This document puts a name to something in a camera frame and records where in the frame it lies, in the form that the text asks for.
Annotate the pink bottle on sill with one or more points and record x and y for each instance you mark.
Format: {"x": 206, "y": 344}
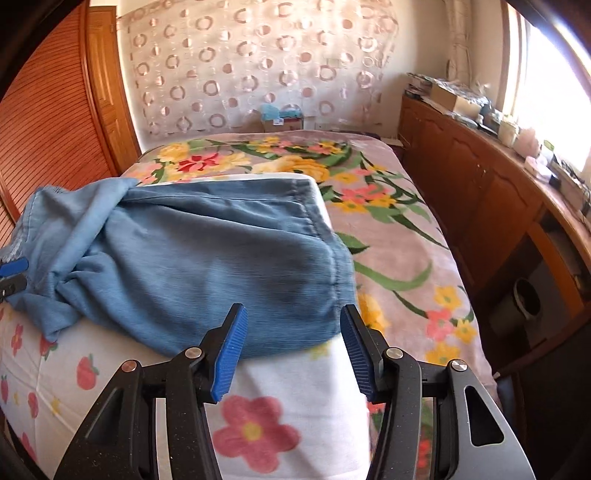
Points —
{"x": 527, "y": 143}

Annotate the cardboard box with blue cloth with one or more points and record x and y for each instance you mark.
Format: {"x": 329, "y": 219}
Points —
{"x": 287, "y": 118}

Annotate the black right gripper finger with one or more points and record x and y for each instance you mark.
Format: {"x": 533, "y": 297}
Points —
{"x": 445, "y": 405}
{"x": 118, "y": 437}

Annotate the window with wooden frame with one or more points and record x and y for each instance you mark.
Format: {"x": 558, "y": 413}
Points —
{"x": 544, "y": 94}

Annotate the white cup on sill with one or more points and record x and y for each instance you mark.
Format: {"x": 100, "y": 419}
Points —
{"x": 507, "y": 133}

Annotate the circle pattern sheer curtain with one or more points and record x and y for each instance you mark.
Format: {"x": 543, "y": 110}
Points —
{"x": 196, "y": 67}

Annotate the blue denim jeans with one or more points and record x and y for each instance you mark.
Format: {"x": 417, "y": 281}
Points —
{"x": 164, "y": 263}

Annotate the wooden slatted wardrobe door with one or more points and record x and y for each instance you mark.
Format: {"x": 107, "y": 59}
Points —
{"x": 65, "y": 118}

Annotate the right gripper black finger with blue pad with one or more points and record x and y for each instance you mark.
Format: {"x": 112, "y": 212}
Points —
{"x": 12, "y": 277}

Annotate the flat box on cabinet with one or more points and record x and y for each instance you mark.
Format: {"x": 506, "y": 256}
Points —
{"x": 463, "y": 102}

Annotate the beige side curtain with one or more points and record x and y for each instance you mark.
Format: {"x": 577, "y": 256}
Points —
{"x": 459, "y": 16}

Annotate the wooden side cabinet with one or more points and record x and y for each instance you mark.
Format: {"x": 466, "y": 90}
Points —
{"x": 521, "y": 251}

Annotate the floral bed blanket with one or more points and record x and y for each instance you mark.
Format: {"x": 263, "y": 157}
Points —
{"x": 409, "y": 284}

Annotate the white flower print sheet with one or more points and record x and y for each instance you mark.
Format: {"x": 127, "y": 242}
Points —
{"x": 296, "y": 415}

